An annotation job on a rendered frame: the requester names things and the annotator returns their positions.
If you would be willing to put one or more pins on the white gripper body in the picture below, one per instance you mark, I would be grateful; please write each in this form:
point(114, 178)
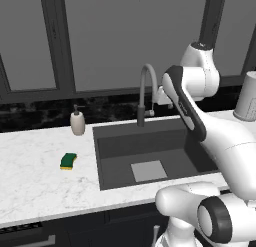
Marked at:
point(162, 96)

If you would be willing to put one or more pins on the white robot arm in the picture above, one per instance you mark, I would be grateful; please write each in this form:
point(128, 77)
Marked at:
point(230, 147)

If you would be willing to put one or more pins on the grey curved sink tap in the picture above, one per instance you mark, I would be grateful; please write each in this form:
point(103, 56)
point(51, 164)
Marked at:
point(142, 91)

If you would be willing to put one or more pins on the dark grey sink basin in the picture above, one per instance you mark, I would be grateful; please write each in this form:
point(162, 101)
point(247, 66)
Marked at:
point(140, 147)

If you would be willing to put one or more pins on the green and yellow sponge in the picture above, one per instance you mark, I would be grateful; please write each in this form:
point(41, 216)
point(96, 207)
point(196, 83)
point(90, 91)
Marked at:
point(68, 160)

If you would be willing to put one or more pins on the dark framed window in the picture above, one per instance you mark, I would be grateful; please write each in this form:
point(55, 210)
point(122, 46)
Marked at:
point(100, 41)

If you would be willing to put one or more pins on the grey textured cylinder container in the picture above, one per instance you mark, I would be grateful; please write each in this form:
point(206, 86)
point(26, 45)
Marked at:
point(247, 97)

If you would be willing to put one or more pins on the beige soap dispenser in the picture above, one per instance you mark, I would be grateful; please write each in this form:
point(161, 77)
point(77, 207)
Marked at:
point(78, 122)

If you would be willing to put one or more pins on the dark cabinet door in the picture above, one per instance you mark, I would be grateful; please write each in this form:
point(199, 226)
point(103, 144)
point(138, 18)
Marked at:
point(83, 232)
point(133, 229)

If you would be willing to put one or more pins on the black appliance with vent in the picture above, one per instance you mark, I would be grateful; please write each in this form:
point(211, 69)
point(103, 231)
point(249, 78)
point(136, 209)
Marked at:
point(20, 232)

